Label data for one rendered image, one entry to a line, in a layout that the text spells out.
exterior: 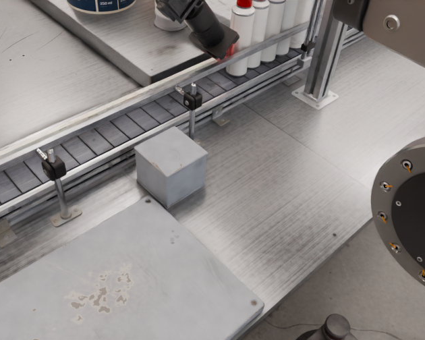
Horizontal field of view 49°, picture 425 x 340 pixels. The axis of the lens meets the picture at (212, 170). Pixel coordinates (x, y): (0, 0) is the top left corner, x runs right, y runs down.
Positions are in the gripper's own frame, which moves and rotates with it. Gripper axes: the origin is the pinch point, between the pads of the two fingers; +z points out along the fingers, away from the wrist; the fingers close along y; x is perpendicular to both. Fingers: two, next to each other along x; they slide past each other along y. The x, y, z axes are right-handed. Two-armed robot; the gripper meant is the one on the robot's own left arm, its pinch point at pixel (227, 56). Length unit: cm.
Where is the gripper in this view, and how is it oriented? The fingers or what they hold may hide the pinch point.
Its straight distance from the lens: 109.9
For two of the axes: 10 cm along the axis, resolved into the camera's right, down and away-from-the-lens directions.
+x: -6.2, 7.9, 0.2
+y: -6.8, -5.5, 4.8
